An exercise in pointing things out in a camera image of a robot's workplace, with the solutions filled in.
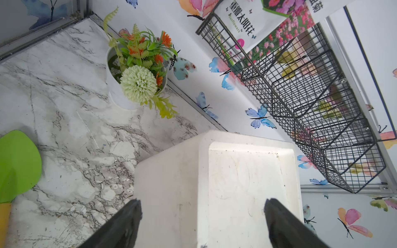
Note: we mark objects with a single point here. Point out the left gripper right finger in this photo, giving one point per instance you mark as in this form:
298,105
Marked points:
287,231

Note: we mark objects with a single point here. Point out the black wire wall basket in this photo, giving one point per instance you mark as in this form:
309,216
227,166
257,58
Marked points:
304,90

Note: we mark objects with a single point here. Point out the potted artificial flower plant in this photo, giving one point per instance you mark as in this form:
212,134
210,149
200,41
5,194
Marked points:
139,58

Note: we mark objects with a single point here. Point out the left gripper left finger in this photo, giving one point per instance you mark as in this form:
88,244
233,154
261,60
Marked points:
120,231

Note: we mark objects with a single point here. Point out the flower seed packet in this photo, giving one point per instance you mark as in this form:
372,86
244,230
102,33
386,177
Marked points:
258,27

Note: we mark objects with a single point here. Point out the green toy shovel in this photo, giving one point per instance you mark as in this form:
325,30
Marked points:
21,168

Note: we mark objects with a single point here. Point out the white three-drawer foam cabinet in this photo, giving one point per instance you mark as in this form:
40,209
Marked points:
210,191

